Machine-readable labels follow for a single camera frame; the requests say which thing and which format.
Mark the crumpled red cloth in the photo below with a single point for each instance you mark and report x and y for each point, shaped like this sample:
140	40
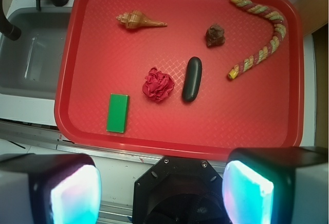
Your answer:
158	85

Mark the red plastic tray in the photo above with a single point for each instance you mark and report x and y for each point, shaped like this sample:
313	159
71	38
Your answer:
261	108

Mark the brown rough rock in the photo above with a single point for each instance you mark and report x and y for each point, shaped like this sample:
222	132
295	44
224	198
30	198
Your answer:
215	36

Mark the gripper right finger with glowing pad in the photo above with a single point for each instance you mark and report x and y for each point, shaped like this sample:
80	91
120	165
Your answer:
276	185

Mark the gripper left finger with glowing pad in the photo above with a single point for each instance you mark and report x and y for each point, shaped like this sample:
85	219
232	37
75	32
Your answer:
49	188

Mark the green rectangular block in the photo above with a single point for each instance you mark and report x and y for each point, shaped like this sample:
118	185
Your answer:
117	113

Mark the tan spiral conch shell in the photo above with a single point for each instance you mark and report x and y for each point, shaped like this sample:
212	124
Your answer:
136	19

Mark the black octagonal gripper mount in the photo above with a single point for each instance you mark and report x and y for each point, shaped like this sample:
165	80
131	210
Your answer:
179	190

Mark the dark green oblong stone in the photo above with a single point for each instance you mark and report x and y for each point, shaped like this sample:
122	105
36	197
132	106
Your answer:
192	81

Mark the twisted multicolour rope toy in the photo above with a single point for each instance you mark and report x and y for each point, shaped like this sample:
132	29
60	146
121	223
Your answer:
279	33

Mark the grey toy sink basin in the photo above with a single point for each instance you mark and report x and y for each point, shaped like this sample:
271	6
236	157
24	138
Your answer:
30	66

